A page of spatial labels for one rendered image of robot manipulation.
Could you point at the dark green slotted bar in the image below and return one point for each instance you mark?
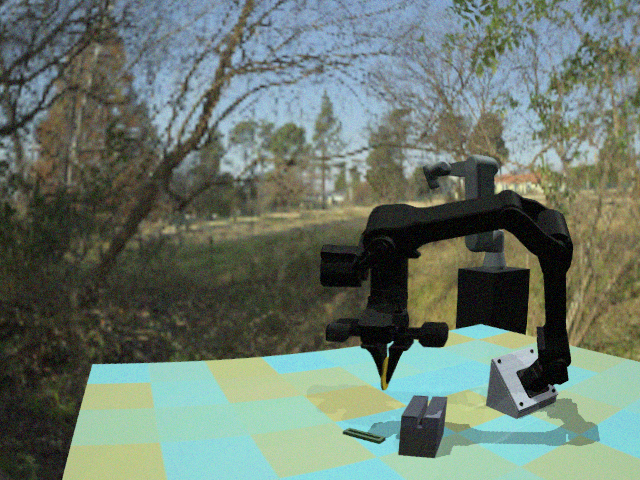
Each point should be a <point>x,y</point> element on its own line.
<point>364,435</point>

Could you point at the gold coin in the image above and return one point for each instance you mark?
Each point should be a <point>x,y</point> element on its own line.
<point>383,374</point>

